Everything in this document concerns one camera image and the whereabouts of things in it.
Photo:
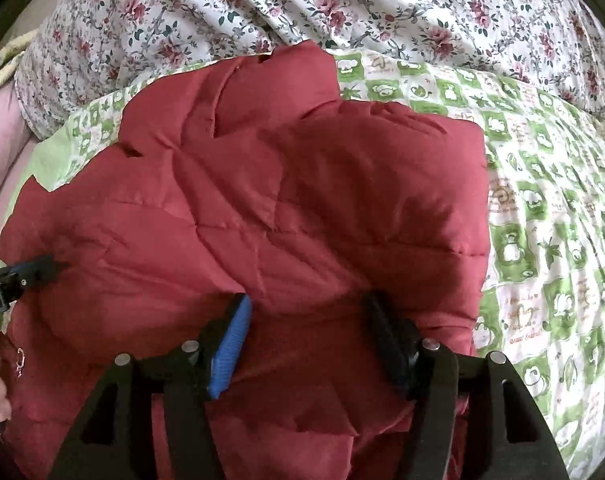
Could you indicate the red quilted puffer jacket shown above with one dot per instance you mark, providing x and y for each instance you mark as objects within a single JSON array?
[{"x": 253, "y": 175}]

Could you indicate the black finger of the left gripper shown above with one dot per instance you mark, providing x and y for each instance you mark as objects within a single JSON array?
[{"x": 40, "y": 270}]

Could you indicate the floral rose bedsheet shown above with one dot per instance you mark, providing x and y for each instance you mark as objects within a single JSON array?
[{"x": 88, "y": 48}]

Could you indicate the yellow floral folded cloth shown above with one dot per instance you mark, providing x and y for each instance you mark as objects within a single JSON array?
[{"x": 11, "y": 55}]

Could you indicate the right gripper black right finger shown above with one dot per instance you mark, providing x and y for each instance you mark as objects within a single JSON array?
[{"x": 506, "y": 437}]

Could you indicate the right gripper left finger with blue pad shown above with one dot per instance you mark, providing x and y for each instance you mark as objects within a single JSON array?
[{"x": 112, "y": 436}]

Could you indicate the pink quilted blanket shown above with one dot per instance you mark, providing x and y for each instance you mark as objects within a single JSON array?
[{"x": 16, "y": 145}]

